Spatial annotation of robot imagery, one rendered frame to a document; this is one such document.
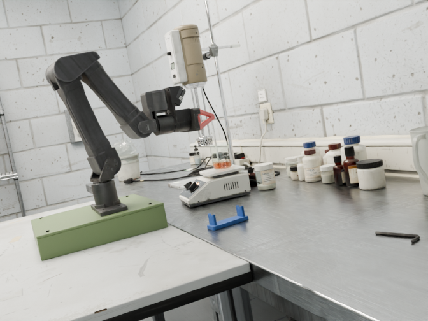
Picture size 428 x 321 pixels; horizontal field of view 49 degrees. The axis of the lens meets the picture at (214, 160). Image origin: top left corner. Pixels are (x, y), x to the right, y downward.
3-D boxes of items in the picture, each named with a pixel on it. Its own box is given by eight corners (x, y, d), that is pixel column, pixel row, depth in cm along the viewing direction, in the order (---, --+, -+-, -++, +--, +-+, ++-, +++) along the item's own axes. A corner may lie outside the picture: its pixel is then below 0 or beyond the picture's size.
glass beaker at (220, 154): (226, 167, 152) (221, 141, 151) (237, 167, 147) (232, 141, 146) (207, 172, 149) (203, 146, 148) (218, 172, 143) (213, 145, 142)
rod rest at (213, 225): (214, 230, 108) (211, 216, 108) (206, 228, 111) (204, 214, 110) (249, 220, 113) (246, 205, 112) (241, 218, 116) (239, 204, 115)
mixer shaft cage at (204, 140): (201, 146, 185) (190, 83, 183) (195, 146, 192) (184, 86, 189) (216, 143, 188) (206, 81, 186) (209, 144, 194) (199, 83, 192)
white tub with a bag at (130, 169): (111, 183, 237) (103, 141, 235) (121, 178, 251) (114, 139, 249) (138, 179, 235) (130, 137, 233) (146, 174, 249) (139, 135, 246)
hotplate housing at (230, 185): (190, 209, 138) (185, 182, 138) (179, 202, 151) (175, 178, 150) (258, 193, 144) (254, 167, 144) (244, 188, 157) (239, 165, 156)
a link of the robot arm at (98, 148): (116, 169, 132) (64, 59, 125) (125, 169, 126) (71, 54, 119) (97, 179, 129) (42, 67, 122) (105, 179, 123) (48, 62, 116)
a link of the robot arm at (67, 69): (145, 130, 138) (74, 45, 128) (159, 127, 131) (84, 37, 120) (117, 158, 133) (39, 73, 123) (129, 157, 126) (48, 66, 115)
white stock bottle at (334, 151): (352, 175, 146) (347, 141, 145) (344, 179, 141) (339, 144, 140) (334, 176, 150) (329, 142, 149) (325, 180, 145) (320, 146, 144)
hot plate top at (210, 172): (209, 177, 140) (208, 174, 140) (199, 174, 152) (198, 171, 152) (246, 169, 143) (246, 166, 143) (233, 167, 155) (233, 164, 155)
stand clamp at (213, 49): (187, 59, 184) (185, 46, 184) (178, 64, 195) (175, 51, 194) (242, 53, 194) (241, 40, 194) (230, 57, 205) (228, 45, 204)
